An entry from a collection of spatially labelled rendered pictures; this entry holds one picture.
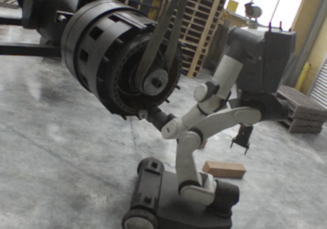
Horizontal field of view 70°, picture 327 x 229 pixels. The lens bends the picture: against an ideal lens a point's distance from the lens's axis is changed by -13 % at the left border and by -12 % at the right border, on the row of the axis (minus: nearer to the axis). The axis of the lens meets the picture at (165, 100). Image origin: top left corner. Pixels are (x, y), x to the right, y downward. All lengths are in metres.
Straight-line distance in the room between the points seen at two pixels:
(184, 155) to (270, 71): 0.61
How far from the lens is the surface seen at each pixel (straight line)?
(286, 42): 1.22
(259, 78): 1.26
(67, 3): 2.03
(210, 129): 1.40
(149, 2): 4.44
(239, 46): 1.09
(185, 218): 1.59
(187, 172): 1.54
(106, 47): 1.20
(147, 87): 1.24
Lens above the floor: 1.24
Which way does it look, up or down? 21 degrees down
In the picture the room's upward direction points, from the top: 20 degrees clockwise
